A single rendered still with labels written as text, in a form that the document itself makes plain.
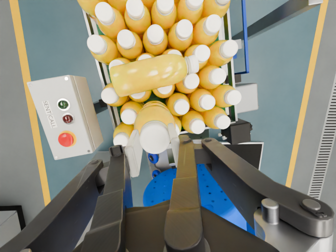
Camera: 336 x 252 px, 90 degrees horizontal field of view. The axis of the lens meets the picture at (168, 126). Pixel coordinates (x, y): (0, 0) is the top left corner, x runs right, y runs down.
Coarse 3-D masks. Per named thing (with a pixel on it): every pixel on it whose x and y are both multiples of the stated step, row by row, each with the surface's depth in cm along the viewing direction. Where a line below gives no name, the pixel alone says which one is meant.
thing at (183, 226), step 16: (192, 144) 14; (192, 160) 11; (176, 176) 10; (192, 176) 9; (176, 192) 7; (192, 192) 7; (176, 208) 6; (192, 208) 6; (176, 224) 5; (192, 224) 5; (176, 240) 5; (192, 240) 5
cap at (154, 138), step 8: (144, 128) 21; (152, 128) 21; (160, 128) 21; (144, 136) 21; (152, 136) 21; (160, 136) 21; (168, 136) 21; (144, 144) 21; (152, 144) 21; (160, 144) 21; (168, 144) 21; (152, 152) 22
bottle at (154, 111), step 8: (144, 104) 36; (152, 104) 30; (160, 104) 31; (144, 112) 25; (152, 112) 24; (160, 112) 25; (168, 112) 26; (136, 120) 25; (144, 120) 24; (152, 120) 23; (160, 120) 24; (168, 120) 24; (136, 128) 24
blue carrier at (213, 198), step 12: (204, 168) 57; (156, 180) 55; (168, 180) 53; (204, 180) 51; (144, 192) 50; (156, 192) 49; (168, 192) 48; (204, 192) 45; (216, 192) 44; (144, 204) 45; (204, 204) 41; (216, 204) 40; (228, 204) 39; (228, 216) 37; (240, 216) 40
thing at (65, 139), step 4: (60, 136) 41; (64, 136) 41; (68, 136) 41; (60, 140) 41; (64, 140) 41; (68, 140) 41; (72, 140) 42; (60, 144) 42; (64, 144) 42; (68, 144) 42
